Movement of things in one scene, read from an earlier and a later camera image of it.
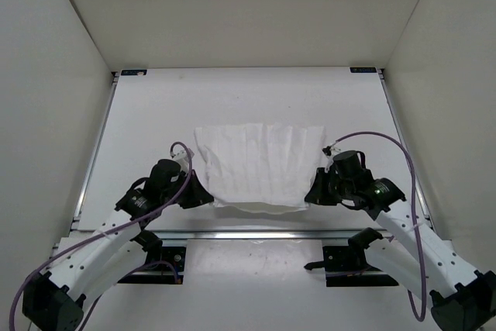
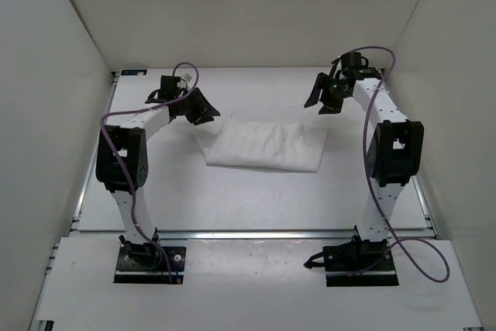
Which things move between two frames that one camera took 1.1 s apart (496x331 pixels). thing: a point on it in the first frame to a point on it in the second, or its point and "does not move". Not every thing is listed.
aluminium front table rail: x=252 y=234 does not move
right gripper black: x=317 y=194 to x=328 y=107
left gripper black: x=199 y=194 to x=204 y=109
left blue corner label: x=133 y=72 does not move
